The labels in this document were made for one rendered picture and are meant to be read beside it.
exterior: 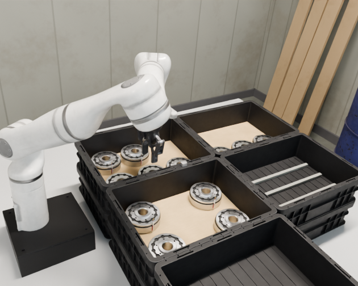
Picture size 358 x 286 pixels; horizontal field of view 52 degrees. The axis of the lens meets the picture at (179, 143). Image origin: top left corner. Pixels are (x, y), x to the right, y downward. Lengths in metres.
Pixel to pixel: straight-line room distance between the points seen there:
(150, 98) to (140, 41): 2.29
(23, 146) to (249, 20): 2.92
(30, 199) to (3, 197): 0.35
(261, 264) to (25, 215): 0.68
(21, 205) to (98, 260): 0.28
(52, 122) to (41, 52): 1.89
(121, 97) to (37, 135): 0.28
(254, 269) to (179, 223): 0.25
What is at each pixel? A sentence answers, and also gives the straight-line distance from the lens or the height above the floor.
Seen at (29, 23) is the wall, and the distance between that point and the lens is 2.70.
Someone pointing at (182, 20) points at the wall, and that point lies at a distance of 3.17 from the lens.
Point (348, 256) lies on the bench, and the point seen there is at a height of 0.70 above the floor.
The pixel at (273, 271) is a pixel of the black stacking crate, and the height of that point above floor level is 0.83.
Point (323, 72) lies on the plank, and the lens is 3.00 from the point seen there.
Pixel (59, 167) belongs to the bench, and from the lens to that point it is 1.57.
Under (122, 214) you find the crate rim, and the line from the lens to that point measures 1.00.
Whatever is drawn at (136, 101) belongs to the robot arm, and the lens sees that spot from 0.74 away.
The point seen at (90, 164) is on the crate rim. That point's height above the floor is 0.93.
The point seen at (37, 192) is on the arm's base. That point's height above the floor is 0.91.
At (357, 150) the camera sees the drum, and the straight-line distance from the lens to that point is 2.61.
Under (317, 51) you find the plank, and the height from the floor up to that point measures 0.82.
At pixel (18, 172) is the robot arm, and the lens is 1.09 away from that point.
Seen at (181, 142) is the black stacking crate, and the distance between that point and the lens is 1.40.
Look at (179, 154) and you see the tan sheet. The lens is 1.40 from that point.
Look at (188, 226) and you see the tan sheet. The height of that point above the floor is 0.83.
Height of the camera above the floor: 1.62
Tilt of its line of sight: 32 degrees down
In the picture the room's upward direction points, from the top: 5 degrees clockwise
